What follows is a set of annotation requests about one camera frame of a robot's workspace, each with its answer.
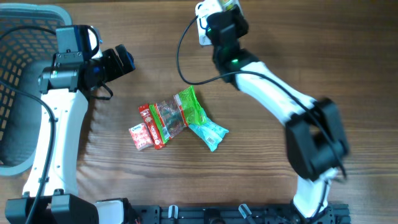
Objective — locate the cup noodles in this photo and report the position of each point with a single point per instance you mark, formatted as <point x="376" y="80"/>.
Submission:
<point x="228" y="3"/>

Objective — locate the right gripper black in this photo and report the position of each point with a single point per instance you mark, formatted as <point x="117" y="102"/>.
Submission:
<point x="229" y="20"/>

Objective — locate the red chocolate wafer bar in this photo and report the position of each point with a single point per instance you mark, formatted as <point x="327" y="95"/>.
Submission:
<point x="151" y="125"/>

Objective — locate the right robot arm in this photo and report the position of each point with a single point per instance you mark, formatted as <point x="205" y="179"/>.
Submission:
<point x="315" y="138"/>

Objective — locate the white barcode scanner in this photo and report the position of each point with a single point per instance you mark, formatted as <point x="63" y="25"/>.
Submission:
<point x="202" y="27"/>

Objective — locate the grey plastic mesh basket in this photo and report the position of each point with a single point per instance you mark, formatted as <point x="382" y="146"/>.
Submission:
<point x="27" y="47"/>

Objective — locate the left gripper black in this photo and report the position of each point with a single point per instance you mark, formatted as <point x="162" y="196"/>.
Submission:
<point x="117" y="62"/>

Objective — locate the teal snack packet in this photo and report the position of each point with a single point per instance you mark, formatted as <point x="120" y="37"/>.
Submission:
<point x="211" y="133"/>

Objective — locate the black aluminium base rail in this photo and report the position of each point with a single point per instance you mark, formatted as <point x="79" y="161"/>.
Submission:
<point x="243" y="214"/>

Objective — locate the green gummy candy bag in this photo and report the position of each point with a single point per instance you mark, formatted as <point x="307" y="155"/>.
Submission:
<point x="174" y="114"/>

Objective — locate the small red tissue pack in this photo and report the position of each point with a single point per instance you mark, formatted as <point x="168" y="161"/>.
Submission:
<point x="141" y="136"/>

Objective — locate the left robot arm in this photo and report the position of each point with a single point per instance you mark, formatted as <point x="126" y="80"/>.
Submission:
<point x="50" y="194"/>

